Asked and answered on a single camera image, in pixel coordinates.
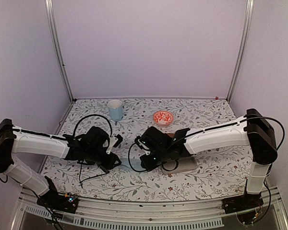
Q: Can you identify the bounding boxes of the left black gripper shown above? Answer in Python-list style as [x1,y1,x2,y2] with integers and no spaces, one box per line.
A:
[85,147,122,171]

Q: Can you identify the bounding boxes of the blue cleaning cloth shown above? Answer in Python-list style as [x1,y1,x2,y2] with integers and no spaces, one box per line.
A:
[120,158,144,171]

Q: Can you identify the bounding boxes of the pink translucent plastic cup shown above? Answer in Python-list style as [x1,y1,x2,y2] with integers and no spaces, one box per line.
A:
[161,156,197,174]

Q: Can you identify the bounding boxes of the brown striped glasses case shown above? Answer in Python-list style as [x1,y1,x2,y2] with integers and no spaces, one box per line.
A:
[167,133,175,138]

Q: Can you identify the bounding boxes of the black sunglasses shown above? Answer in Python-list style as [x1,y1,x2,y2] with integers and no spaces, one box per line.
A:
[78,161,109,188]

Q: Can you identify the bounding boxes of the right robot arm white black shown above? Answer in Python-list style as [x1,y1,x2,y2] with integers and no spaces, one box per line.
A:
[135,109,278,209]

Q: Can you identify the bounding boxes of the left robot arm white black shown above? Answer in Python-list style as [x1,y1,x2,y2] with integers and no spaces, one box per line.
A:
[0,119,123,208]

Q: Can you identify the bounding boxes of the red patterned small bowl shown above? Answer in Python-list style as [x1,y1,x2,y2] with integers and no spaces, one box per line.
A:
[153,111,174,126]

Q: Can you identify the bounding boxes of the light blue paper cup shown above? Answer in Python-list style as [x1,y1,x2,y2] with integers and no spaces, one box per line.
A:
[107,99,123,122]

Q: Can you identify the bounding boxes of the floral patterned table mat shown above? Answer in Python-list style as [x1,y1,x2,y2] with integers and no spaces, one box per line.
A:
[41,98,252,202]

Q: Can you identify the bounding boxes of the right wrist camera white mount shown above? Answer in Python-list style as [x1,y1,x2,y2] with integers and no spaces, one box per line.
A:
[135,136,151,155]

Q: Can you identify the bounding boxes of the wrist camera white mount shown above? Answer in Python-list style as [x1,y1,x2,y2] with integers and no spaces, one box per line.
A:
[135,136,151,155]
[106,134,123,154]

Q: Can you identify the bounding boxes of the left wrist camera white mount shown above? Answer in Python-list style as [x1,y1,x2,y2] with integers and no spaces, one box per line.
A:
[106,134,123,154]

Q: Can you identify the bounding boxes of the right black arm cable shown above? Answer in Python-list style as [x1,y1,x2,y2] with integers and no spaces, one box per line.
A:
[128,142,180,173]

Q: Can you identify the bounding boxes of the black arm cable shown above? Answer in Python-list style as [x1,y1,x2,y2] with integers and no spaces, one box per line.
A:
[128,142,180,173]
[73,114,113,142]

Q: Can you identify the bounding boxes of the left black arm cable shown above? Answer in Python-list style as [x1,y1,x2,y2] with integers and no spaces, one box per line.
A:
[73,114,113,142]

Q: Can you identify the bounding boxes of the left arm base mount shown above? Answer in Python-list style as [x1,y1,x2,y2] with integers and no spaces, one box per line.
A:
[36,176,79,214]

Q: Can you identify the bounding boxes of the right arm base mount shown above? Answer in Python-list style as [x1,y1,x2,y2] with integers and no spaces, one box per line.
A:
[222,182,264,225]

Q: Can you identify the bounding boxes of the left aluminium frame post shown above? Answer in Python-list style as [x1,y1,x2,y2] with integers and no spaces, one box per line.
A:
[45,0,75,103]

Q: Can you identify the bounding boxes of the aluminium frame post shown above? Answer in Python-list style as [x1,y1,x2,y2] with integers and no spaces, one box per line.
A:
[226,0,254,104]
[45,0,75,103]

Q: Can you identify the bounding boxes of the right aluminium frame post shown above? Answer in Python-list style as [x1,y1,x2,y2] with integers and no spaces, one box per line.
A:
[226,0,254,104]

